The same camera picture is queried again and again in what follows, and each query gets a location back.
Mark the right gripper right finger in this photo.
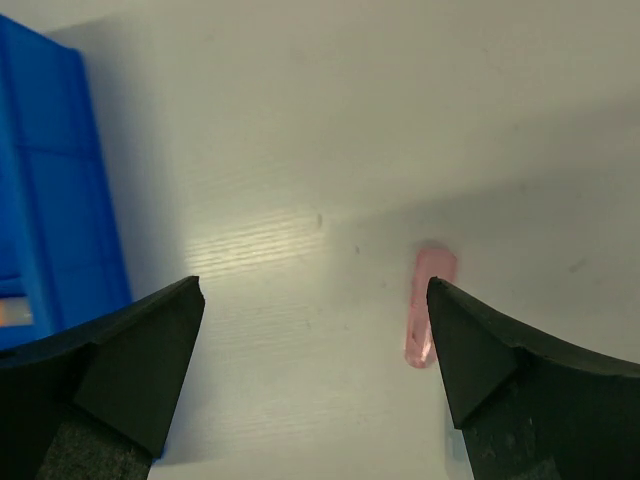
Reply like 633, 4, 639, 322
426, 278, 639, 479

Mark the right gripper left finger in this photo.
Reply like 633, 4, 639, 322
1, 276, 205, 479

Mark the orange cap grey highlighter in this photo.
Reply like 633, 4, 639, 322
0, 297, 33, 327

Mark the pink highlighter right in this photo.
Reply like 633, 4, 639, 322
404, 246, 458, 369

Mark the blue compartment tray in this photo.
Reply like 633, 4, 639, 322
1, 18, 132, 348

